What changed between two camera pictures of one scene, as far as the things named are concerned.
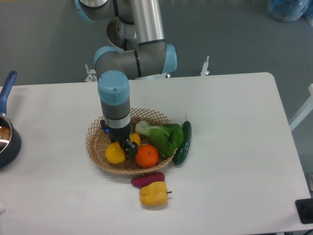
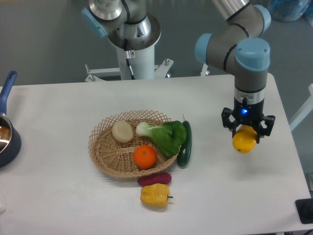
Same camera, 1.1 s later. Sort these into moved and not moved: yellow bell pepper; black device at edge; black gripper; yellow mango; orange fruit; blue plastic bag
Moved: black gripper; yellow mango
Not moved: orange fruit; black device at edge; blue plastic bag; yellow bell pepper
